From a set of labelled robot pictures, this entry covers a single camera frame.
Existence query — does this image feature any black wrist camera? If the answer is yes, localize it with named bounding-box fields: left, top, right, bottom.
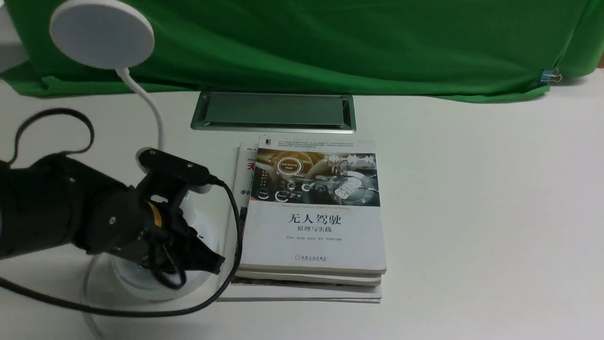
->
left=135, top=148, right=211, bottom=187

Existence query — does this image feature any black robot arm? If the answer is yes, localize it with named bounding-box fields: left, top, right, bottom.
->
left=0, top=148, right=225, bottom=274

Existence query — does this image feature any white lamp power cable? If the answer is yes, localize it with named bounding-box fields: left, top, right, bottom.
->
left=80, top=255, right=107, bottom=340

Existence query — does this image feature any black camera cable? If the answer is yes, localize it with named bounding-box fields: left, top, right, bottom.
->
left=0, top=108, right=244, bottom=318

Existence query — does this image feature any green backdrop cloth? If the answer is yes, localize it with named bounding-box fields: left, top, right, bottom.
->
left=0, top=0, right=604, bottom=103

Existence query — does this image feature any bottom white magazine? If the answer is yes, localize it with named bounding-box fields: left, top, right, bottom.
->
left=218, top=143, right=383, bottom=304

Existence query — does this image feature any blue binder clip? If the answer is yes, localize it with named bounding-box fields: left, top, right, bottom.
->
left=538, top=68, right=562, bottom=86

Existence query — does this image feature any top white self-driving book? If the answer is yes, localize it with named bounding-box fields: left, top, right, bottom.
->
left=240, top=134, right=387, bottom=275

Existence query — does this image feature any silver desk cable hatch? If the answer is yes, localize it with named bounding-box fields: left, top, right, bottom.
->
left=190, top=91, right=357, bottom=134

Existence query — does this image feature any middle white book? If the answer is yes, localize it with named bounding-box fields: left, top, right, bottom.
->
left=236, top=269, right=382, bottom=287

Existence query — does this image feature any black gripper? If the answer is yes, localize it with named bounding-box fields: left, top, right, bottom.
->
left=124, top=187, right=225, bottom=275

